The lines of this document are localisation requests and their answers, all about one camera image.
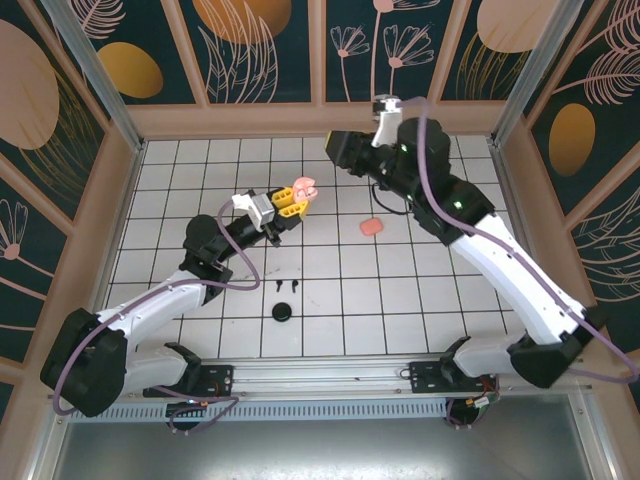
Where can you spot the salmon pink rectangular charging case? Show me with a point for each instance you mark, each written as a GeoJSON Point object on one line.
{"type": "Point", "coordinates": [372, 226]}

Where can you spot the black round charging case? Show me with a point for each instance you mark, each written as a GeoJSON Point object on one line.
{"type": "Point", "coordinates": [281, 312]}

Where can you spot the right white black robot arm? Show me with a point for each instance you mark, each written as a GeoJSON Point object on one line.
{"type": "Point", "coordinates": [515, 280]}

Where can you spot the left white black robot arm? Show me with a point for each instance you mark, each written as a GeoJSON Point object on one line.
{"type": "Point", "coordinates": [160, 305]}

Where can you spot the grey metal sheet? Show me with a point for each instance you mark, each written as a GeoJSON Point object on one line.
{"type": "Point", "coordinates": [320, 455]}

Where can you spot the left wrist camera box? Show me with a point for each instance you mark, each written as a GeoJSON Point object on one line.
{"type": "Point", "coordinates": [257, 210]}

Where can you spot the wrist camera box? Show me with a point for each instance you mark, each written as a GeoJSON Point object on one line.
{"type": "Point", "coordinates": [257, 210]}
{"type": "Point", "coordinates": [387, 125]}

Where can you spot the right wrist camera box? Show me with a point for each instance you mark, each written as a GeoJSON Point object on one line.
{"type": "Point", "coordinates": [387, 125]}

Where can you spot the aluminium side rail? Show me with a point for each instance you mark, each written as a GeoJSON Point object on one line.
{"type": "Point", "coordinates": [125, 200]}
{"type": "Point", "coordinates": [510, 200]}

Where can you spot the aluminium corner post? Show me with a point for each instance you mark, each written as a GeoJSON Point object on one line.
{"type": "Point", "coordinates": [97, 75]}
{"type": "Point", "coordinates": [535, 75]}

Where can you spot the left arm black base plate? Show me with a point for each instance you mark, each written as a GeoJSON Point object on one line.
{"type": "Point", "coordinates": [220, 377]}

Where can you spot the aluminium mounting rail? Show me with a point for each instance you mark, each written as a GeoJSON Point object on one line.
{"type": "Point", "coordinates": [320, 375]}

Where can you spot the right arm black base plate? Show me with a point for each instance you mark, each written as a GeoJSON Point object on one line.
{"type": "Point", "coordinates": [425, 380]}

